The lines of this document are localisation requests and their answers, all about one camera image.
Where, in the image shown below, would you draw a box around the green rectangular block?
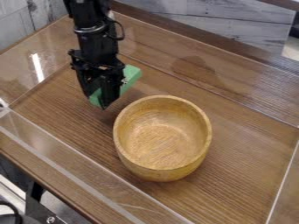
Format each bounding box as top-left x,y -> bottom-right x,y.
88,65 -> 143,109

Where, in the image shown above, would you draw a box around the black cable on floor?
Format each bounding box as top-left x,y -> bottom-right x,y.
0,199 -> 24,224

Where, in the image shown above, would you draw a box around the clear acrylic tray walls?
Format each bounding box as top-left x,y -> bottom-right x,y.
0,10 -> 299,224

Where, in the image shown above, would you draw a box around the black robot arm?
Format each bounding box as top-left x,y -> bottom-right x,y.
63,0 -> 126,109

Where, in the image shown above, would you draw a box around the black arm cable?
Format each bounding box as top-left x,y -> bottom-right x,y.
104,17 -> 127,42

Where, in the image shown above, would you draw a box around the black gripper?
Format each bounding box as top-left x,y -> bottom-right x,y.
69,25 -> 126,109

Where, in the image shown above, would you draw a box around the brown wooden bowl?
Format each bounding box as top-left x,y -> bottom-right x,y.
114,95 -> 212,182

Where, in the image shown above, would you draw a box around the black table leg frame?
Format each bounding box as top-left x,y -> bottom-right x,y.
24,182 -> 67,224

